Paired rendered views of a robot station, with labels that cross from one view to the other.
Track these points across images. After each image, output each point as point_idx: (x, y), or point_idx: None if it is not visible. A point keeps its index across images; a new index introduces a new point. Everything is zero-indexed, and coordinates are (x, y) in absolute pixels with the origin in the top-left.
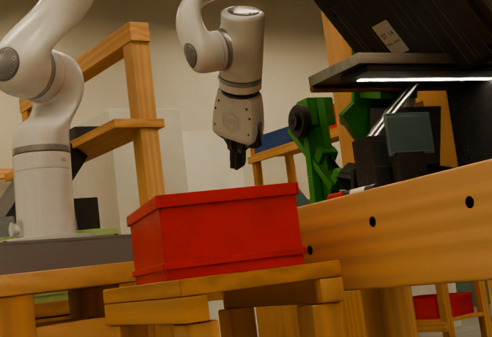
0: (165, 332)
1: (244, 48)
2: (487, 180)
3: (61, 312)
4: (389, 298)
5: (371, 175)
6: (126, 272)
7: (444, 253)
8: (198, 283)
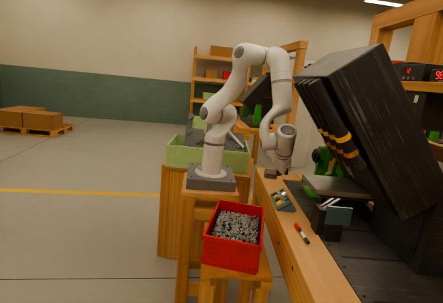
0: (253, 198)
1: (283, 145)
2: None
3: None
4: None
5: (316, 224)
6: (228, 198)
7: None
8: (207, 274)
